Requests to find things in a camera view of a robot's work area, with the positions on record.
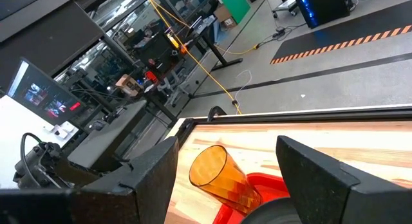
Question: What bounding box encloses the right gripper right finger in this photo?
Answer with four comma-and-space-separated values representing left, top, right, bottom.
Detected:
276, 135, 412, 224

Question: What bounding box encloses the black hazard striped floor mat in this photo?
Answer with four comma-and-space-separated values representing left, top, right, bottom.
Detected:
270, 0, 412, 66

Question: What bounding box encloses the small cardboard box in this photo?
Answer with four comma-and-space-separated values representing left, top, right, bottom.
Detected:
115, 73, 143, 97

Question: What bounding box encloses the black frame hook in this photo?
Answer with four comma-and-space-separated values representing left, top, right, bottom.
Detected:
207, 105, 228, 122

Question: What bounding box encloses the yellow cable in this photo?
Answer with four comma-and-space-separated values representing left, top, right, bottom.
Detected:
141, 0, 260, 116

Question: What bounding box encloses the black aluminium table frame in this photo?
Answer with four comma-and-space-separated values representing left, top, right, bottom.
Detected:
175, 106, 412, 148

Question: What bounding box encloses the thin white cable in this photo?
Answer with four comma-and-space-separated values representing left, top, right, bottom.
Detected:
234, 68, 254, 104

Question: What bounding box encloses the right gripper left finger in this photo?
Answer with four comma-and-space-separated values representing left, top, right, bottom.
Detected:
0, 136, 180, 224

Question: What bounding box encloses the black operator monitor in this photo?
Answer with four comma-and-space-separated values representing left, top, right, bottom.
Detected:
5, 58, 86, 127

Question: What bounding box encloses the amber faceted plastic cup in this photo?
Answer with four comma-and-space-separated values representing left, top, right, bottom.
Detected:
188, 144, 263, 216

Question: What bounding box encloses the black standing desk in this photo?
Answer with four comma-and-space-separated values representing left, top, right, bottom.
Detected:
189, 14, 244, 72

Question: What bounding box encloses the black floor cable bundle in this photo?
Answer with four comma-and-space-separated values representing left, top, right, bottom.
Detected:
257, 21, 307, 47

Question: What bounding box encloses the black round plate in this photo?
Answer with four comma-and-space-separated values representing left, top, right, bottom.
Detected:
239, 197, 302, 224

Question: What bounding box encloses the grey side desk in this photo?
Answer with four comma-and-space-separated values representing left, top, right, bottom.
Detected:
66, 100, 149, 174

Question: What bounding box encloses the black computer tower blue light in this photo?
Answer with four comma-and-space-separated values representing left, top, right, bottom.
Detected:
294, 0, 352, 30

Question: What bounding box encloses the red plastic tray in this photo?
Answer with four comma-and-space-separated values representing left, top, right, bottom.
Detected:
212, 172, 290, 224

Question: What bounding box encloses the white power adapter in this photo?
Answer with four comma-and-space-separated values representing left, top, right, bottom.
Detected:
42, 120, 79, 141

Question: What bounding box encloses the green board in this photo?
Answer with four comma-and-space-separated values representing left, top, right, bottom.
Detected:
221, 0, 252, 25

